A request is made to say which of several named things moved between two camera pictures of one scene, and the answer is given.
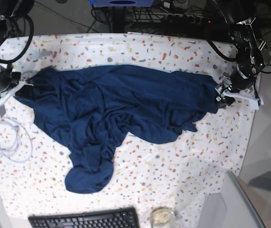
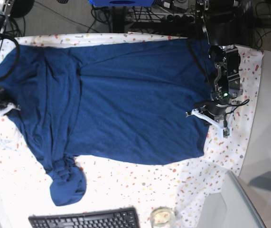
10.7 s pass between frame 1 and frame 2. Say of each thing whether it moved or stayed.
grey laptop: stayed
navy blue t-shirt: moved
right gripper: moved
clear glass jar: stayed
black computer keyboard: stayed
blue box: stayed
